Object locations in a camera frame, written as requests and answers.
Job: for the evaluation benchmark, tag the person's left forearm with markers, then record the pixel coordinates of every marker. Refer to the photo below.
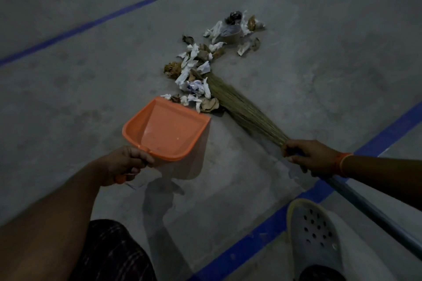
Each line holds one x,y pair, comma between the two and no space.
43,224

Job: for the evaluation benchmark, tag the person's left hand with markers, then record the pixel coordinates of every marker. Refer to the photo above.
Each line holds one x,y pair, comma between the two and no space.
122,165

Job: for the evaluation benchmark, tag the orange wrist band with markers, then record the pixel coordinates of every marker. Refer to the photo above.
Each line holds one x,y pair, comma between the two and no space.
343,164

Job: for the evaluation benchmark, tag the orange plastic dustpan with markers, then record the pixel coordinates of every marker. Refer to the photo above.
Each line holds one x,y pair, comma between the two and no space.
168,129

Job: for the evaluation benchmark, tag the grey perforated clog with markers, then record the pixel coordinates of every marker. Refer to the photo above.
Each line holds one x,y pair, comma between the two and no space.
313,234

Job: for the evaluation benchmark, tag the person's right forearm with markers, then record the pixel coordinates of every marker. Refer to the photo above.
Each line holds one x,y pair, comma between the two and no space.
385,178

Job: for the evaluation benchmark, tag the person's right hand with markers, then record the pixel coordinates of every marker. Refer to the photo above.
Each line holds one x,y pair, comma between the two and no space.
313,157

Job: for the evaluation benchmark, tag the black patterned trousers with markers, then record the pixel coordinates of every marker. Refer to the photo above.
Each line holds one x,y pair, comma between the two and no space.
112,254

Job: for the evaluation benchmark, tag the pile of paper scraps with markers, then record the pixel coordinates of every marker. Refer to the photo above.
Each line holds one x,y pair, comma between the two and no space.
194,66

